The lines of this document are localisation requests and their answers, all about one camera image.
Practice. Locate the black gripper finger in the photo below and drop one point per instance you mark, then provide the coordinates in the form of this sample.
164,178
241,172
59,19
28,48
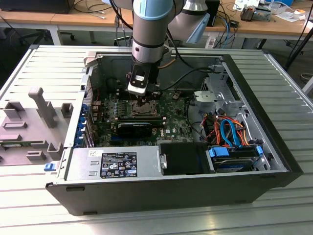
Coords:
141,100
154,91

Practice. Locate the silver CPU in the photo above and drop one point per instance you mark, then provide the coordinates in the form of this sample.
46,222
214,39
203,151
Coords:
148,108

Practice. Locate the thin metal locking lever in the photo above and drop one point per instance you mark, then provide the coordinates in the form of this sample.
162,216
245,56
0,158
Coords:
131,101

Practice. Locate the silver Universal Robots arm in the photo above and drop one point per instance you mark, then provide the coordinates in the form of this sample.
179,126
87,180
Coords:
149,36

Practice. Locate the black RAM slot white clips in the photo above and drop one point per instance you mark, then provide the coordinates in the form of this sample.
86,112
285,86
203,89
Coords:
122,94
122,90
140,120
140,117

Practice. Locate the CPU socket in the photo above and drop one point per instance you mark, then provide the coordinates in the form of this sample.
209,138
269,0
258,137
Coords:
132,115

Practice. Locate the blue expansion slot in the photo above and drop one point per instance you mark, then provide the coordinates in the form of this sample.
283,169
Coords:
116,141

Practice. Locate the blue slot retainer clip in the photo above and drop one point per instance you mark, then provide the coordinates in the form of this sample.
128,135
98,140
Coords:
82,120
78,141
84,109
82,130

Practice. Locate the round coin cell battery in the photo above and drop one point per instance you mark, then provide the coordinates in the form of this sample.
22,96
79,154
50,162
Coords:
176,96

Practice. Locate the black graphics card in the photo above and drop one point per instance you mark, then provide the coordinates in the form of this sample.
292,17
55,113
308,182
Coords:
134,129

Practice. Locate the green motherboard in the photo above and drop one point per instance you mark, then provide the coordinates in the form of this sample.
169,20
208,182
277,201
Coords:
176,122

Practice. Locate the black chair base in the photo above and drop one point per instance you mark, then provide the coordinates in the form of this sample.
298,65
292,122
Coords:
119,40

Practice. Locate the silver drive cage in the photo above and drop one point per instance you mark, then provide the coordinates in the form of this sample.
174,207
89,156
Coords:
207,96

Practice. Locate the white power strip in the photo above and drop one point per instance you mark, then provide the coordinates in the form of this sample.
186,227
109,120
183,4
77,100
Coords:
210,42

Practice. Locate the tall black box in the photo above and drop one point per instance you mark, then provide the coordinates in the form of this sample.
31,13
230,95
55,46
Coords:
215,12

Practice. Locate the silver power supply unit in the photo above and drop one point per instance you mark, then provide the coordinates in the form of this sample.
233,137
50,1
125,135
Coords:
78,161

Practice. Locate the black open PC case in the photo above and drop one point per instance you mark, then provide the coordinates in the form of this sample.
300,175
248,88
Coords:
146,195

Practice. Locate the wooden desk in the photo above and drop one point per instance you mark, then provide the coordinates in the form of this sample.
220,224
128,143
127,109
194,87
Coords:
73,18

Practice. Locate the hard disk in blue carrier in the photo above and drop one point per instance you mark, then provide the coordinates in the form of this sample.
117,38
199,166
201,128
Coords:
232,164

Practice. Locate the grey electronic device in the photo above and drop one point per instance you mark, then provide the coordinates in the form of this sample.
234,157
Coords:
249,13

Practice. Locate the grey parts rack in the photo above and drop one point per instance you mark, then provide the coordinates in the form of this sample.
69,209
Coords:
31,127

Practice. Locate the white cardboard box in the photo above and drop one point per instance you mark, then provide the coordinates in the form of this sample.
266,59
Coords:
244,3

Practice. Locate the blue case latch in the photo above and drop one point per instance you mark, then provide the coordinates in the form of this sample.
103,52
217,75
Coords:
49,167

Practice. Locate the green RAM stick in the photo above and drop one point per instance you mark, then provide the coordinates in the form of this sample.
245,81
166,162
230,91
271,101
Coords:
17,145

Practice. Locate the black equipment case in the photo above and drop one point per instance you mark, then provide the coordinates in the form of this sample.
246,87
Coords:
34,6

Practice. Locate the black stand leg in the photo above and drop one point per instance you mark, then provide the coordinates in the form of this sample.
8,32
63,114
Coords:
297,51

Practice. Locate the white paper sheet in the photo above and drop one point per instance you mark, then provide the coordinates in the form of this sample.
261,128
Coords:
291,16

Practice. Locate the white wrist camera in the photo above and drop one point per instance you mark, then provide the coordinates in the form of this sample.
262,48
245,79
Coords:
138,83

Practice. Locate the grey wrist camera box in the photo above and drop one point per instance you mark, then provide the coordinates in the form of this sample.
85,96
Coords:
168,50

